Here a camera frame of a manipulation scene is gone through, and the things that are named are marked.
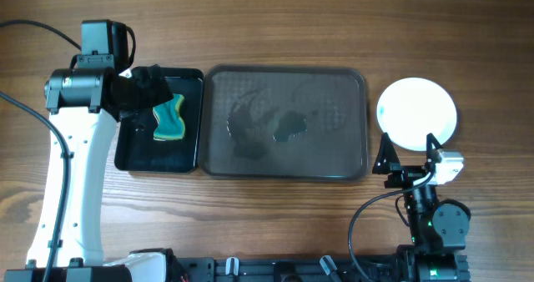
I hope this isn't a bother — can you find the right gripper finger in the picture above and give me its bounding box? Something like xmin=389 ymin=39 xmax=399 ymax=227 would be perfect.
xmin=426 ymin=133 xmax=442 ymax=164
xmin=372 ymin=133 xmax=401 ymax=174

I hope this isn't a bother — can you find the white plate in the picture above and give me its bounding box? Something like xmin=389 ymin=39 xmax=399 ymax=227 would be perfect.
xmin=376 ymin=78 xmax=458 ymax=152

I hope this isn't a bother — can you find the green yellow sponge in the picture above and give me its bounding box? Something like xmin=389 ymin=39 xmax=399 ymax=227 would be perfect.
xmin=153 ymin=93 xmax=185 ymax=141

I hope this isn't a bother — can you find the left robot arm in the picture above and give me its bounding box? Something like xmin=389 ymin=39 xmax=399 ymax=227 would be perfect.
xmin=1 ymin=20 xmax=173 ymax=281

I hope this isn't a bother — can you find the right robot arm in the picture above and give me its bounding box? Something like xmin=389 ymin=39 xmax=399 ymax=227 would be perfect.
xmin=372 ymin=133 xmax=471 ymax=282

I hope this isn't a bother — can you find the black water tray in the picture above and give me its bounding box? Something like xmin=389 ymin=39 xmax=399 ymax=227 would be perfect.
xmin=114 ymin=67 xmax=204 ymax=173

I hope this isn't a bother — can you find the dark brown serving tray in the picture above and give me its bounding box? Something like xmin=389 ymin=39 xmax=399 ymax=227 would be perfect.
xmin=199 ymin=64 xmax=369 ymax=182

